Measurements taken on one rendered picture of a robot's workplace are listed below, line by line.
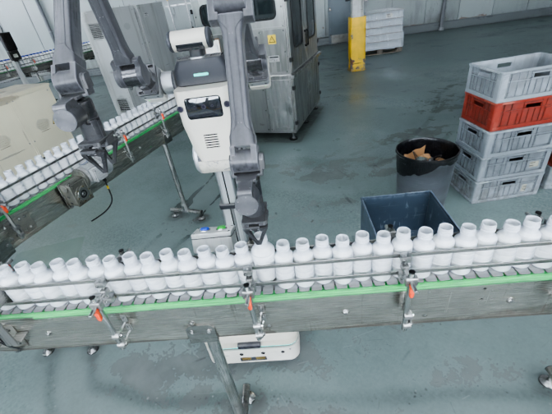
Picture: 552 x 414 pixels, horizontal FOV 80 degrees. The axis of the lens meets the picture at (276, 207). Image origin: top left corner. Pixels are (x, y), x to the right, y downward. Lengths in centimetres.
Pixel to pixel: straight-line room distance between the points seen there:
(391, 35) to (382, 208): 896
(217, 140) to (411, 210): 93
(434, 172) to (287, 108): 246
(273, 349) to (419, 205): 107
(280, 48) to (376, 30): 605
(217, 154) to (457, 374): 166
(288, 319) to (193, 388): 111
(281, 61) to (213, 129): 309
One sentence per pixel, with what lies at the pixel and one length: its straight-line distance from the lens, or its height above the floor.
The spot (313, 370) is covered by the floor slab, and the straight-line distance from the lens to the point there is 205.
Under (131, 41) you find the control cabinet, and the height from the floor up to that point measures 135.
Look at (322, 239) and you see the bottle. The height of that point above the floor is 115.
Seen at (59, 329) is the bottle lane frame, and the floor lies 92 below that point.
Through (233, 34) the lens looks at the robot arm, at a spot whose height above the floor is 170.
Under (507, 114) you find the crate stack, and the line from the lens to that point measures 313.
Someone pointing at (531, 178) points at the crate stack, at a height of 17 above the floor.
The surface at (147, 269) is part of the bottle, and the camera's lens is 108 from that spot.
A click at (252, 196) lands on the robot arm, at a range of 78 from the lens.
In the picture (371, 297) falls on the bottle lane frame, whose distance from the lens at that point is 109.
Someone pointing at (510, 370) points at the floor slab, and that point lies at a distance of 225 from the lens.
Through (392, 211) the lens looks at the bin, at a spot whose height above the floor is 86.
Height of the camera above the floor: 178
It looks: 33 degrees down
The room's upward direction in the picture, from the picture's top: 8 degrees counter-clockwise
